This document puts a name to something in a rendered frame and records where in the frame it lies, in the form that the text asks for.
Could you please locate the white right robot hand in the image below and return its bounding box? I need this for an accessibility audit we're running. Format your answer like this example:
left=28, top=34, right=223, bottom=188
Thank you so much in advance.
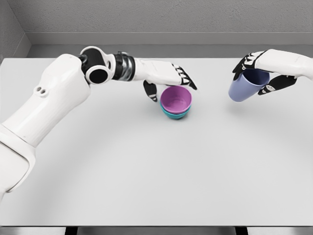
left=232, top=49, right=302, bottom=96

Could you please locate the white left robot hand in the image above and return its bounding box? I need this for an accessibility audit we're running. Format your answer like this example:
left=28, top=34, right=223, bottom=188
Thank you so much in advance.
left=143, top=60, right=198, bottom=103

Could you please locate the lavender blue cup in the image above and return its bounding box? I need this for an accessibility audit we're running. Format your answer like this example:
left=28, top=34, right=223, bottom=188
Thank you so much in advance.
left=228, top=69, right=270, bottom=103

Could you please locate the teal bowl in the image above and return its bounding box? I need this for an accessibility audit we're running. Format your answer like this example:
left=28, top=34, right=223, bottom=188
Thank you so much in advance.
left=160, top=100, right=193, bottom=120

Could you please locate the purple bowl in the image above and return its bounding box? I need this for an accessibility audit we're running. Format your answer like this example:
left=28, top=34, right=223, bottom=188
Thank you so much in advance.
left=160, top=85, right=193, bottom=114

